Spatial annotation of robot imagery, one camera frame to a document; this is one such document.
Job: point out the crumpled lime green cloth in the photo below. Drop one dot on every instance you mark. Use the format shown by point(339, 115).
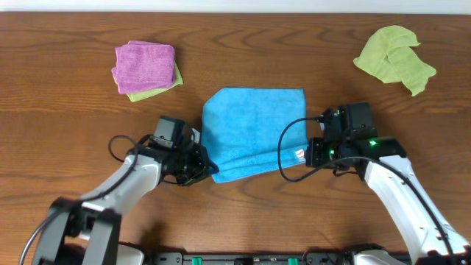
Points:
point(388, 55)

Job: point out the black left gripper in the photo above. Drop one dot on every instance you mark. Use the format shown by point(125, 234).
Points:
point(201, 162)

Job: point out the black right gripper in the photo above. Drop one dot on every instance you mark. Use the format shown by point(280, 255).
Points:
point(313, 153)

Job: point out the folded green cloth under purple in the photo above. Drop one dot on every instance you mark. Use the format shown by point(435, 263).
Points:
point(136, 97)

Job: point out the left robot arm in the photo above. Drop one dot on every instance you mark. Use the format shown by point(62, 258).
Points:
point(87, 230)

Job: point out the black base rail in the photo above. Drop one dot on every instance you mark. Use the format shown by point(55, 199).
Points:
point(356, 254)

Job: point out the blue microfiber cloth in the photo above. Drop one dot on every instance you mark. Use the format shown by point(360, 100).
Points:
point(242, 130)

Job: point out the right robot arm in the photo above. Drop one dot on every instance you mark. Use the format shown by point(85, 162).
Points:
point(389, 173)

